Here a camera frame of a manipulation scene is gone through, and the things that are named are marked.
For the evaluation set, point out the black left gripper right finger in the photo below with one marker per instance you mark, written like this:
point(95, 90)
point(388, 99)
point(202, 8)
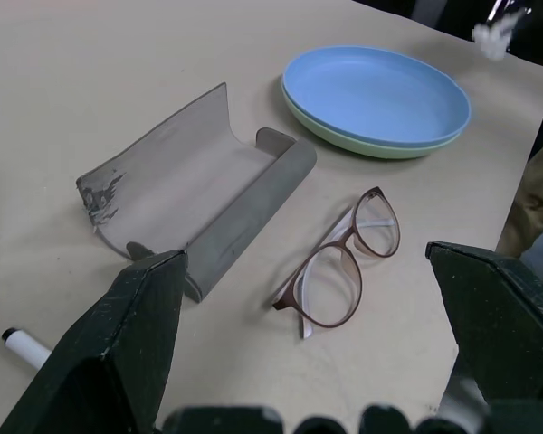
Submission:
point(502, 325)

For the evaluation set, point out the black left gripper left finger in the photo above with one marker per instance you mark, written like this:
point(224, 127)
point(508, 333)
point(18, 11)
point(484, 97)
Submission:
point(104, 343)

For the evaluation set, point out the white marker with black cap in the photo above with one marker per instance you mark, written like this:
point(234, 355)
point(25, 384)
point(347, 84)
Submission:
point(22, 346)

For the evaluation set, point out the open grey glasses case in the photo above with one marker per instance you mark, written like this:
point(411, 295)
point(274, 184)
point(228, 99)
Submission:
point(185, 181)

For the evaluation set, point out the person in khaki trousers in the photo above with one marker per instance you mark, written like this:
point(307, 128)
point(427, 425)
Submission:
point(540, 194)

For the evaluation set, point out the brown framed eyeglasses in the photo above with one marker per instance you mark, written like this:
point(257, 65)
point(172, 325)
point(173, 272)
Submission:
point(284, 304)

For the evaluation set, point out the green plastic plate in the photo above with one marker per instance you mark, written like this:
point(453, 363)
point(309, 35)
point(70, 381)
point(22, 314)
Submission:
point(375, 152)

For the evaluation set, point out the blue plastic plate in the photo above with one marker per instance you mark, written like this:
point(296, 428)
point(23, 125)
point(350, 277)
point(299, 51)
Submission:
point(371, 90)

